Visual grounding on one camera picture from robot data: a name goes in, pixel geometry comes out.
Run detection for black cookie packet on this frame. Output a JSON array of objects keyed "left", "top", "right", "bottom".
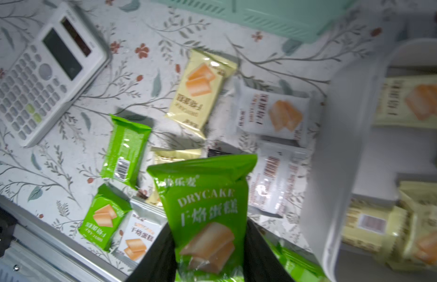
[{"left": 207, "top": 148, "right": 241, "bottom": 157}]

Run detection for white scientific calculator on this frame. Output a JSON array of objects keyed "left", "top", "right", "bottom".
[{"left": 0, "top": 1, "right": 110, "bottom": 148}]

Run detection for green cookie packet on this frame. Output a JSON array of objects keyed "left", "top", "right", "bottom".
[
  {"left": 147, "top": 155, "right": 258, "bottom": 282},
  {"left": 79, "top": 183, "right": 131, "bottom": 252},
  {"left": 264, "top": 237, "right": 329, "bottom": 282},
  {"left": 100, "top": 115, "right": 152, "bottom": 189}
]

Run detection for white plastic storage box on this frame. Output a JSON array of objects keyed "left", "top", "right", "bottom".
[{"left": 301, "top": 38, "right": 437, "bottom": 282}]

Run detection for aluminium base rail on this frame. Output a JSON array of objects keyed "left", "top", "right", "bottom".
[{"left": 0, "top": 195, "right": 127, "bottom": 282}]

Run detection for mint green file organizer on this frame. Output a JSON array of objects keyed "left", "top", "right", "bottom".
[{"left": 159, "top": 0, "right": 355, "bottom": 43}]

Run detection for clear cookie packet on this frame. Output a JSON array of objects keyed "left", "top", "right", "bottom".
[{"left": 232, "top": 78, "right": 312, "bottom": 148}]

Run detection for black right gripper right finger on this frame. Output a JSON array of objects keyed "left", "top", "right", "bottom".
[{"left": 244, "top": 219, "right": 295, "bottom": 282}]

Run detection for small yellow cookie packet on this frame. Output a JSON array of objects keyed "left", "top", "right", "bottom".
[{"left": 166, "top": 49, "right": 238, "bottom": 140}]

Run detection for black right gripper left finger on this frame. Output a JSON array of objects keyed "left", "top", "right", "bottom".
[{"left": 126, "top": 224, "right": 177, "bottom": 282}]

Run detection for white cookie packet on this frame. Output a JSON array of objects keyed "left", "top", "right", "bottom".
[{"left": 112, "top": 197, "right": 167, "bottom": 268}]

